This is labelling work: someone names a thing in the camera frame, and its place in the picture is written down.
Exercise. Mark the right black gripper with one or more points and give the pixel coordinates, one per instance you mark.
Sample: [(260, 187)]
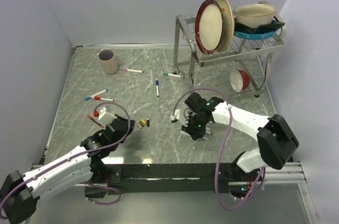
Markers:
[(195, 134)]

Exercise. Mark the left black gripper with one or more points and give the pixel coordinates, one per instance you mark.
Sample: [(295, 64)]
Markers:
[(131, 126)]

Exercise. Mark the blue cap marker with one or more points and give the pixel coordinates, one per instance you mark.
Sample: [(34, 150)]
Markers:
[(157, 87)]

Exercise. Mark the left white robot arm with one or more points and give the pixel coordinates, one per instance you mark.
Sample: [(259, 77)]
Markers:
[(20, 193)]

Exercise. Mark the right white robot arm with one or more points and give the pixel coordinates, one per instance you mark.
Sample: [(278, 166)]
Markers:
[(276, 141)]

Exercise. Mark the red white bowl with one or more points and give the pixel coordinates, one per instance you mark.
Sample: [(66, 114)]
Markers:
[(239, 80)]

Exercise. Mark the pink cap marker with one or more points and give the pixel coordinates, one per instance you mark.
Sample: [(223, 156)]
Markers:
[(133, 70)]

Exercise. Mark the steel dish rack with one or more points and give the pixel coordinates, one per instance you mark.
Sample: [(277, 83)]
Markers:
[(262, 49)]

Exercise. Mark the beige cylindrical cup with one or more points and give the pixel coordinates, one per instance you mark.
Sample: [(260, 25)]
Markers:
[(108, 61)]

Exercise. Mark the red rimmed white plate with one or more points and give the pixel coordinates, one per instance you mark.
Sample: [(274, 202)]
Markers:
[(208, 26)]

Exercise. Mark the beige plate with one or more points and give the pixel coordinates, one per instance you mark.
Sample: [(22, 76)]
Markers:
[(228, 25)]

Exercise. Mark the blue baking dish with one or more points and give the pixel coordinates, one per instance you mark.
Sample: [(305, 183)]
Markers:
[(255, 36)]

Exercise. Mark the beige ceramic bowl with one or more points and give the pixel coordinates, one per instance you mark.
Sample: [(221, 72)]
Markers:
[(254, 15)]

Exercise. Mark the dark blue cloth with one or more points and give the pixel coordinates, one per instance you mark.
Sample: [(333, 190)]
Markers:
[(273, 26)]

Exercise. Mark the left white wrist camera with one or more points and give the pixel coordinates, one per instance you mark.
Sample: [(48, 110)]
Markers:
[(104, 115)]

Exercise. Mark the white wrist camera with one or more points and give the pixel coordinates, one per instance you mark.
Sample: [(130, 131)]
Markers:
[(104, 115), (176, 116)]

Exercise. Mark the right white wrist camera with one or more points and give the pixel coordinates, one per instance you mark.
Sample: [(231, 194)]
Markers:
[(176, 116)]

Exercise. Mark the black base frame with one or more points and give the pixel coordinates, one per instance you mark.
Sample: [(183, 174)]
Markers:
[(147, 178)]

